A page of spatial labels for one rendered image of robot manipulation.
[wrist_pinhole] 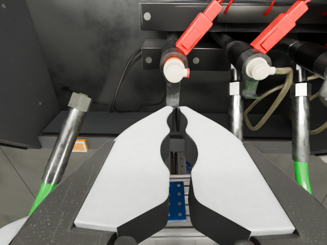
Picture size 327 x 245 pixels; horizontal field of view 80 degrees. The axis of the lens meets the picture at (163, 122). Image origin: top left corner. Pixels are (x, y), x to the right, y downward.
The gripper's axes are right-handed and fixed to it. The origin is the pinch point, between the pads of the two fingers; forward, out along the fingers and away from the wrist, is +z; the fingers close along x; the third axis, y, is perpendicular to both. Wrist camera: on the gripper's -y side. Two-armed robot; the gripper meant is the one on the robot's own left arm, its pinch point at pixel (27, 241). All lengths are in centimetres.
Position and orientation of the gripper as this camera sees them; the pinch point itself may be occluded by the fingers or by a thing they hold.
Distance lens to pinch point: 24.0
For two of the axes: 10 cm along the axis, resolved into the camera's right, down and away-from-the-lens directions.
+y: -2.8, 2.0, 9.4
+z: 5.5, -7.7, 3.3
